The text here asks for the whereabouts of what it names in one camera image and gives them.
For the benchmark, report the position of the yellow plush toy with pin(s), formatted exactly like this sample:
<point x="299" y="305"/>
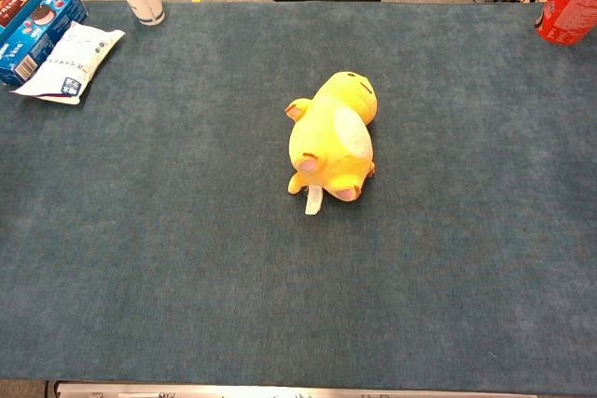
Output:
<point x="326" y="137"/>

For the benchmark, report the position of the blue felt table mat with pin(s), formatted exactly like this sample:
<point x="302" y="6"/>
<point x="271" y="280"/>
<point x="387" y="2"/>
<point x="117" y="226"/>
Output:
<point x="186" y="230"/>

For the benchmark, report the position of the white snack bag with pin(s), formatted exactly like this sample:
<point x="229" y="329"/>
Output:
<point x="70" y="62"/>

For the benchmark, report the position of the silver metal table rail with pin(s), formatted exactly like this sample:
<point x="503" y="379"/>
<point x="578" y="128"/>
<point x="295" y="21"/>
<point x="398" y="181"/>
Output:
<point x="280" y="391"/>

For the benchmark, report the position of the blue cookie box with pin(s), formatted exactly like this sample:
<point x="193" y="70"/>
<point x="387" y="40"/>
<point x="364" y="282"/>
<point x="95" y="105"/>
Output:
<point x="32" y="34"/>

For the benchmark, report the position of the brown red snack box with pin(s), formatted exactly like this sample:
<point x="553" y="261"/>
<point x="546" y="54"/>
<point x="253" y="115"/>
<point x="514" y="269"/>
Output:
<point x="11" y="6"/>

